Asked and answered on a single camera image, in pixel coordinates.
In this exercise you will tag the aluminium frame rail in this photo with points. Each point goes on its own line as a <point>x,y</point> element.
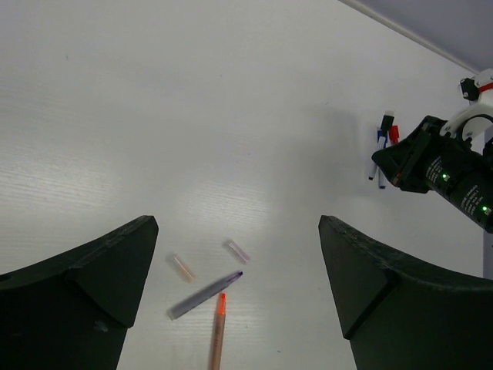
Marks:
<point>410,34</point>

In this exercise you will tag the blue marker pen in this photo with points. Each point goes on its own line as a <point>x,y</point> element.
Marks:
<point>381,145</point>

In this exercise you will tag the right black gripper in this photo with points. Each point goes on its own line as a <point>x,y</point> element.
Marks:
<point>425,160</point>

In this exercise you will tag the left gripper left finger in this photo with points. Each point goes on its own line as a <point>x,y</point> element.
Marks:
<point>73,310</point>

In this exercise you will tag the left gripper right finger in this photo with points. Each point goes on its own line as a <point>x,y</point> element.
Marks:
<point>400,312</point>

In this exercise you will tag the red marker pen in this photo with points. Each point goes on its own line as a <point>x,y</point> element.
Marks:
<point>393,133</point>

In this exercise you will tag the purple highlighter pen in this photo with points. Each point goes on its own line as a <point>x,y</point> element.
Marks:
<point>202,295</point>

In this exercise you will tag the orange highlighter pen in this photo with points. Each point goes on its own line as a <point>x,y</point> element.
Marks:
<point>218,333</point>

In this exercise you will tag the black pen cap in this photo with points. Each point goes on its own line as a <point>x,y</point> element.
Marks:
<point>386,123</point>

